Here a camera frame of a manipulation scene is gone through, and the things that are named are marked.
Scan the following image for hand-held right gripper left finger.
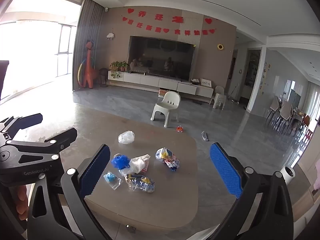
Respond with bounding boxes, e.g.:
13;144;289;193
27;144;112;240

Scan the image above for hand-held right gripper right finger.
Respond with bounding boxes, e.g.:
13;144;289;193
209;142;294;240

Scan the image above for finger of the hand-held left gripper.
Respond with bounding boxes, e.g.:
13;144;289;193
5;127;78;159
0;113;43;133

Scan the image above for blue glove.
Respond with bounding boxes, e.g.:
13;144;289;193
104;171;122;190

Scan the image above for blue plastic bag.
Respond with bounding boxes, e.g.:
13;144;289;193
111;154;130;169

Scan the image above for white plastic bag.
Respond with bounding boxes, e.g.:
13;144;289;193
119;154;151;176

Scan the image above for clear plastic bag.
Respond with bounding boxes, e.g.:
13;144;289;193
118;130;135;145

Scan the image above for clear blue yellow wrapper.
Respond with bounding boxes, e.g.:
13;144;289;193
124;174;156;193

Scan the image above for colourful snack wrapper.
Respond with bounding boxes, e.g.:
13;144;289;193
155;147;180;172

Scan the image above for white trash bin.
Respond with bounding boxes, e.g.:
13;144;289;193
280;166;296;186

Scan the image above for person's left hand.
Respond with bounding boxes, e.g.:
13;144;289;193
15;184;28;215

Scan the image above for orange dinosaur toy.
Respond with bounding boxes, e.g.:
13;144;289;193
77;39;99;89

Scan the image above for white mop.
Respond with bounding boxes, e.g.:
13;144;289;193
229;84;239;103

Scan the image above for small white plastic chair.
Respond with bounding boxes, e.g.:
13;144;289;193
209;85;227;110

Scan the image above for beige dining chair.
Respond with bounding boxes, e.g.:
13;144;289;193
276;101;294;135
265;95;280;128

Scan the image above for beige sideboard cabinet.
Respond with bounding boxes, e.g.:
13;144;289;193
292;165;320;230

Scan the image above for red small chair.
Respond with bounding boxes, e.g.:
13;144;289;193
299;115;313;153

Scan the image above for dining table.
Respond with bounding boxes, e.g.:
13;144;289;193
292;107;304;128

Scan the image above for white television cabinet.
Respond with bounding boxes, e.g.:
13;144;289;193
107;70;214;103

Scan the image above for grey curtain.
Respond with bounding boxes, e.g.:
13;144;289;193
72;0;104;92

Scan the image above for large black television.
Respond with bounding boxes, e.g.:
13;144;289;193
128;35;196;82

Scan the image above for red heart letter banner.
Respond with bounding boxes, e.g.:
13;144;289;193
127;8;213;25
122;17;215;36

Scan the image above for colourful wall stickers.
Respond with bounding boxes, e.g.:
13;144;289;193
260;62;272;95

